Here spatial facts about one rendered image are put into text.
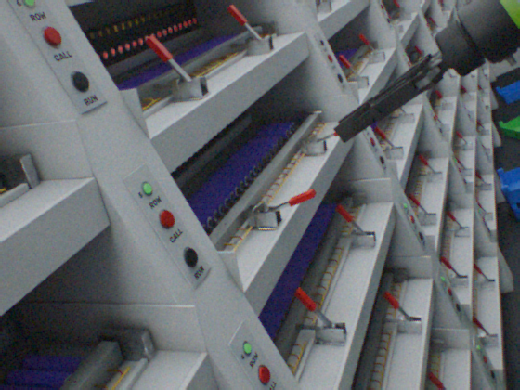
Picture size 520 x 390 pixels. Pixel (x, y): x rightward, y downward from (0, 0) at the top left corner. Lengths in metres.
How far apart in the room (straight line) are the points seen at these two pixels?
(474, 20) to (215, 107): 0.37
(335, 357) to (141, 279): 0.35
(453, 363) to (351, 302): 0.48
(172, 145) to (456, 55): 0.44
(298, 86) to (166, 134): 0.58
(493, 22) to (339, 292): 0.44
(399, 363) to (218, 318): 0.54
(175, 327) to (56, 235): 0.15
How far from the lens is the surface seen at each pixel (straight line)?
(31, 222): 0.45
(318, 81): 1.15
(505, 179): 2.64
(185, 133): 0.65
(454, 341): 1.36
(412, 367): 1.05
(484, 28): 0.87
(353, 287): 0.94
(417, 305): 1.20
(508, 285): 2.11
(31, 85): 0.52
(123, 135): 0.56
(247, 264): 0.68
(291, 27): 1.14
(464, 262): 1.68
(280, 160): 0.92
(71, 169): 0.52
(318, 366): 0.79
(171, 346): 0.57
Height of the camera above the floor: 1.10
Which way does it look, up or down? 13 degrees down
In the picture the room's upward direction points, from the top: 30 degrees counter-clockwise
